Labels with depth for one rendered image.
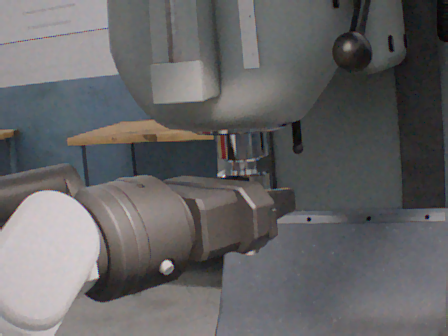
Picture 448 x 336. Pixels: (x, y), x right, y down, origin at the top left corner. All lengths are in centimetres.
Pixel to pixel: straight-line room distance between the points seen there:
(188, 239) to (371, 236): 49
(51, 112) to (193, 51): 524
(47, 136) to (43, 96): 30
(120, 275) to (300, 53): 21
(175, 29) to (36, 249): 19
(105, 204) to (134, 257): 4
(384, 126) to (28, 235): 64
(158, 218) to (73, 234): 9
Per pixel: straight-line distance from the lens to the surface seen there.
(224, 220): 64
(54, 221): 53
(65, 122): 575
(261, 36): 60
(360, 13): 61
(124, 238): 57
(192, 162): 534
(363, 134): 106
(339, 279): 106
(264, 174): 70
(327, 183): 108
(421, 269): 105
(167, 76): 59
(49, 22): 579
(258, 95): 61
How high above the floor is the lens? 139
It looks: 9 degrees down
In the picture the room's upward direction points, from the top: 5 degrees counter-clockwise
